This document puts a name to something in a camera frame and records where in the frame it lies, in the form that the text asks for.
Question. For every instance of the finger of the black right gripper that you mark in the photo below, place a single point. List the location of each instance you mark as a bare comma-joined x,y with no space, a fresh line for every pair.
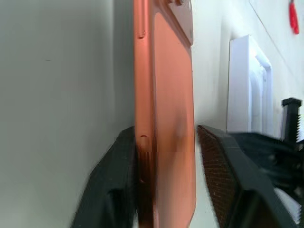
280,164
293,118

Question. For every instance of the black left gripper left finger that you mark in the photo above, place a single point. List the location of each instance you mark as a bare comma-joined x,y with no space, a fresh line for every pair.
114,180

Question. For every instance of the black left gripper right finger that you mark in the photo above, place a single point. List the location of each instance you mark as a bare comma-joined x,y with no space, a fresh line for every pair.
228,180

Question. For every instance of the orange smartphone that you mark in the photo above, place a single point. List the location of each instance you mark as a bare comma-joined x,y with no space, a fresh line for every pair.
171,114

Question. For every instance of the white rectangular tray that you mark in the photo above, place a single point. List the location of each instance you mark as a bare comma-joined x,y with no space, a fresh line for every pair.
240,90

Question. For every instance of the red hanging object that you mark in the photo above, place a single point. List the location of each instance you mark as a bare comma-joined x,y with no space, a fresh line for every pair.
294,16

